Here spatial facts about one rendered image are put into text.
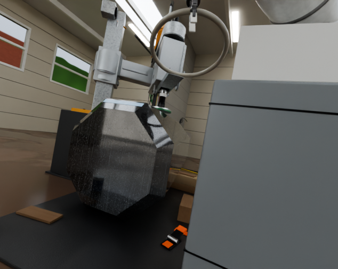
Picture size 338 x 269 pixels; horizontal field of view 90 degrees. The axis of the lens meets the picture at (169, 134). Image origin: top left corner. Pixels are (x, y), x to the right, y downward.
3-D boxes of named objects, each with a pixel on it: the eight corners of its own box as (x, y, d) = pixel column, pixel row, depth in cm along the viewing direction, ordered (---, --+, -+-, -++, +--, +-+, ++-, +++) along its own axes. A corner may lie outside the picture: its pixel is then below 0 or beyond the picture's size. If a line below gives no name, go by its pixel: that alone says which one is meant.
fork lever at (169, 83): (151, 93, 191) (152, 89, 191) (167, 97, 196) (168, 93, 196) (163, 72, 124) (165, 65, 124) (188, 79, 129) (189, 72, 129)
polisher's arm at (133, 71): (90, 67, 193) (94, 46, 193) (94, 76, 226) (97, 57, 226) (153, 84, 216) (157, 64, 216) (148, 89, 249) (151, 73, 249)
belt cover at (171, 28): (149, 69, 249) (151, 58, 249) (166, 73, 255) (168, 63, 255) (162, 34, 156) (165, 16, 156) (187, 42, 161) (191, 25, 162)
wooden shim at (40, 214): (15, 213, 104) (15, 211, 104) (31, 207, 114) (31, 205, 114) (49, 224, 100) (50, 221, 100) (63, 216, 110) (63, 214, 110)
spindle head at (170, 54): (150, 90, 193) (157, 52, 194) (168, 94, 199) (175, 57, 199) (155, 82, 158) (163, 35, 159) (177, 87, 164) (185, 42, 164)
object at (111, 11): (96, 10, 196) (98, -2, 196) (105, 21, 213) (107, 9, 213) (111, 10, 190) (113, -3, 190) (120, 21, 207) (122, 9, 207)
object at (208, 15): (143, 68, 122) (144, 65, 124) (204, 84, 134) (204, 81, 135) (159, -6, 79) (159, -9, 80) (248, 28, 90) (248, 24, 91)
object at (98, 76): (84, 78, 203) (90, 45, 203) (103, 87, 236) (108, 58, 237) (109, 80, 193) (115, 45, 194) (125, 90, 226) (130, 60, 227)
